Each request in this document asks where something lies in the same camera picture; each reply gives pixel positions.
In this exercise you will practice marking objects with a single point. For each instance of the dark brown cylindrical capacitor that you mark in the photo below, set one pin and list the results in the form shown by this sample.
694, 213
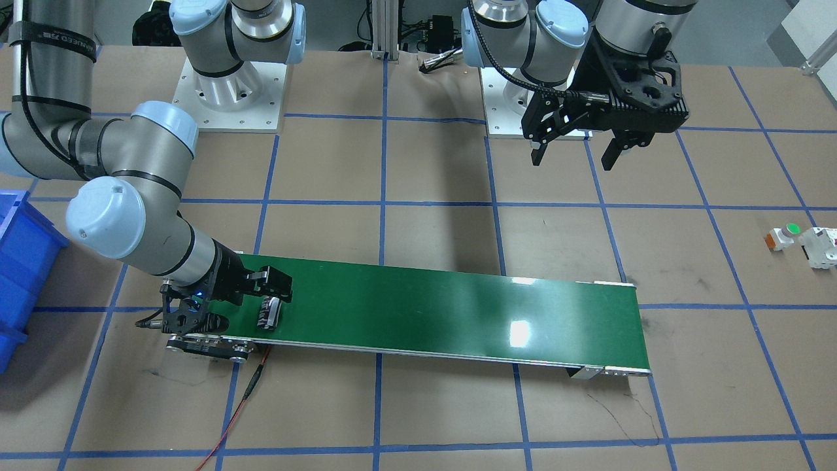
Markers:
269, 313

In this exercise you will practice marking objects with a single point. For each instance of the aluminium frame post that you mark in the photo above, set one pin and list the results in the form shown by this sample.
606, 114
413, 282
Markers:
385, 38

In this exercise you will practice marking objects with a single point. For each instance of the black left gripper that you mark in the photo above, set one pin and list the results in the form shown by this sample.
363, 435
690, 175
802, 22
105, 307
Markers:
587, 77

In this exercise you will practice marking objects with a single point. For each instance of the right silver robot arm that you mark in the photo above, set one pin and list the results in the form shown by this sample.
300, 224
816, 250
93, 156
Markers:
133, 172

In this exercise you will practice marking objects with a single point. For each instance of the blue plastic bin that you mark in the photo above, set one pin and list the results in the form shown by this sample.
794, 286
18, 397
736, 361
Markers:
29, 245

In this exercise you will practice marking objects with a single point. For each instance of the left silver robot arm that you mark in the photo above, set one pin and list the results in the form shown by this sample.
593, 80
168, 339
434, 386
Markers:
538, 49

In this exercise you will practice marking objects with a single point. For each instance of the white red circuit breaker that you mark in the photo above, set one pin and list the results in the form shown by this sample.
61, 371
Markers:
819, 245

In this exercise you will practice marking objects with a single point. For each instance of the green push button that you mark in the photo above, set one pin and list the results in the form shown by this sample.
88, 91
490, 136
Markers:
779, 238

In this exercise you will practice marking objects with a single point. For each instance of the green conveyor belt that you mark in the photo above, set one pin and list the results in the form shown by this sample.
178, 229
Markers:
589, 328

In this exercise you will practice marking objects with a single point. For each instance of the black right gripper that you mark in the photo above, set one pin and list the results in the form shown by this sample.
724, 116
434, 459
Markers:
229, 278

